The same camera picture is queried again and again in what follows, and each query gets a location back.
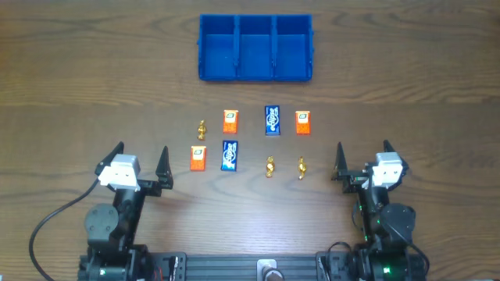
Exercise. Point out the blue candy pack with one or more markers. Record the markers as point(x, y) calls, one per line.
point(272, 121)
point(229, 156)

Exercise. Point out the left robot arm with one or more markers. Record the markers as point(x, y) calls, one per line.
point(125, 218)

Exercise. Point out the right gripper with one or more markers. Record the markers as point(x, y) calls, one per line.
point(356, 181)

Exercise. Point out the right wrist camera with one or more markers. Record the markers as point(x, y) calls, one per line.
point(384, 169)

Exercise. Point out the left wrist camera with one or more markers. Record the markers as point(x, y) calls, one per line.
point(121, 171)

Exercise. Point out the orange candy box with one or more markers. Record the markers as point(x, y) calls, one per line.
point(198, 162)
point(303, 127)
point(230, 125)

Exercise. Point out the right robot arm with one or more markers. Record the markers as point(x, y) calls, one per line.
point(396, 222)

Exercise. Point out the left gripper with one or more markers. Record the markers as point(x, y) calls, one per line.
point(150, 187)

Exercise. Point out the blue tray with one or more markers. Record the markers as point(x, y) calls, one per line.
point(254, 58)

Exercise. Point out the gold candy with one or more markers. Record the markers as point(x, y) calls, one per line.
point(270, 167)
point(201, 130)
point(302, 168)

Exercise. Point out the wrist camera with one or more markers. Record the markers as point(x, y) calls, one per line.
point(384, 169)
point(121, 171)

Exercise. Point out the mounting rail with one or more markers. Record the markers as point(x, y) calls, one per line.
point(226, 269)

